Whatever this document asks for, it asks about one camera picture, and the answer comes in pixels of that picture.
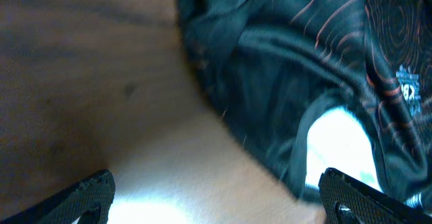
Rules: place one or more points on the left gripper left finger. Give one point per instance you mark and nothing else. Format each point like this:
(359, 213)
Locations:
(86, 201)

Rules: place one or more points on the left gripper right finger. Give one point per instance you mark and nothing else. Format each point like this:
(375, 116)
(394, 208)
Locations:
(347, 200)

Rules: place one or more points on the black orange-patterned jersey shirt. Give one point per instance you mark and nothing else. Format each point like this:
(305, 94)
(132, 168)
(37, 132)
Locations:
(297, 79)

